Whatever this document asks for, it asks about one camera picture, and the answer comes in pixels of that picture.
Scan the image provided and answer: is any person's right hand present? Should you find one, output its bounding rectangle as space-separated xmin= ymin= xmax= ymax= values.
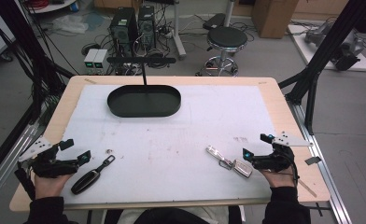
xmin=260 ymin=167 xmax=298 ymax=189

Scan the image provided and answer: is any black metal frame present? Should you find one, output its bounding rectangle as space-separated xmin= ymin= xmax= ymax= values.
xmin=277 ymin=0 xmax=366 ymax=136
xmin=0 ymin=0 xmax=77 ymax=185

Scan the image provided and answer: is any black oval tray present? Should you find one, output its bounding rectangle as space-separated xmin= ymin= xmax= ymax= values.
xmin=106 ymin=84 xmax=182 ymax=119

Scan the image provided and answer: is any black T-shaped stand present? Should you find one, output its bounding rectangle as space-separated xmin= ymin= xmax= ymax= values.
xmin=106 ymin=56 xmax=177 ymax=87

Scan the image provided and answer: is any white platform board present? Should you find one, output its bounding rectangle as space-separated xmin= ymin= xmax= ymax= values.
xmin=287 ymin=23 xmax=366 ymax=73

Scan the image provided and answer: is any black car key fob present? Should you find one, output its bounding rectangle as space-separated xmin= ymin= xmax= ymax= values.
xmin=70 ymin=154 xmax=117 ymax=196

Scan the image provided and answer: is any white table mat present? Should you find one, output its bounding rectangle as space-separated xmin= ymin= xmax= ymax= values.
xmin=59 ymin=84 xmax=277 ymax=205

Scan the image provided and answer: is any grey tape piece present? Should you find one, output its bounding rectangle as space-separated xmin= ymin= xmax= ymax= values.
xmin=303 ymin=156 xmax=323 ymax=166

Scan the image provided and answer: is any black computer tower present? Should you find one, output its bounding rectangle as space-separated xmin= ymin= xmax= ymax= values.
xmin=137 ymin=5 xmax=157 ymax=50
xmin=109 ymin=7 xmax=138 ymax=58

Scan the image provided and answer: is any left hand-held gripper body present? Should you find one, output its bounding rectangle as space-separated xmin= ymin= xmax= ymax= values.
xmin=18 ymin=136 xmax=80 ymax=179

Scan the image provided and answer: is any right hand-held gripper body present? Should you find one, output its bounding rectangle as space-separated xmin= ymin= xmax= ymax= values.
xmin=251 ymin=131 xmax=314 ymax=174

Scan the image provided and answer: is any grey robot device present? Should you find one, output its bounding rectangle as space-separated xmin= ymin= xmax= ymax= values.
xmin=303 ymin=21 xmax=365 ymax=72

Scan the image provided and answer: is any person's lap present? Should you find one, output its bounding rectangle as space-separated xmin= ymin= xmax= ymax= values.
xmin=104 ymin=206 xmax=243 ymax=224

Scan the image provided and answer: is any person's left hand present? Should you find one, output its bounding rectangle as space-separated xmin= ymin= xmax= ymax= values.
xmin=34 ymin=173 xmax=75 ymax=200

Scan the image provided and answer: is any white power supply unit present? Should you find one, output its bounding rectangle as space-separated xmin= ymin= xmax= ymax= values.
xmin=83 ymin=48 xmax=100 ymax=70
xmin=92 ymin=49 xmax=109 ymax=70

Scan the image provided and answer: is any cardboard box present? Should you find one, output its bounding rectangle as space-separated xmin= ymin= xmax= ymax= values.
xmin=251 ymin=0 xmax=301 ymax=39

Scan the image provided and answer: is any black round stool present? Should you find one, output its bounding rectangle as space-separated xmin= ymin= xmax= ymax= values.
xmin=195 ymin=25 xmax=249 ymax=77

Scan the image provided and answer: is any silver metal key bunch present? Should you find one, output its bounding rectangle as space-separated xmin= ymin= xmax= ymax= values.
xmin=205 ymin=145 xmax=254 ymax=179

